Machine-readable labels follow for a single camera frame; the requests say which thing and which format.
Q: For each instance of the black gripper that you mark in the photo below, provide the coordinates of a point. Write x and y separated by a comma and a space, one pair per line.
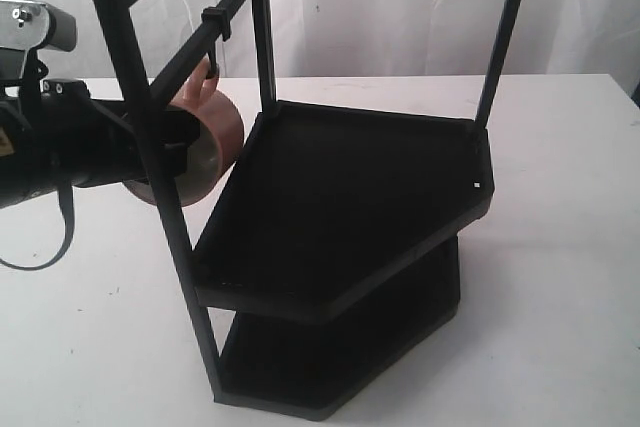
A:
87, 141

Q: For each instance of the pink ceramic mug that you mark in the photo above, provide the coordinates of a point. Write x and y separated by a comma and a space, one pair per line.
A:
222, 133

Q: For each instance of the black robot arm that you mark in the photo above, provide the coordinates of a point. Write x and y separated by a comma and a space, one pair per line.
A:
17, 150

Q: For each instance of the black clip-on hook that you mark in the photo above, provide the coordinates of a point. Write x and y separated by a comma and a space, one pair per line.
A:
220, 17

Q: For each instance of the black two-tier corner shelf rack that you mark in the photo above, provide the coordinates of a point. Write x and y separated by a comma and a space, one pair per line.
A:
333, 248

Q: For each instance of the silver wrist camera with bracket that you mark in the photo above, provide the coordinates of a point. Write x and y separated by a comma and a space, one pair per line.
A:
28, 26

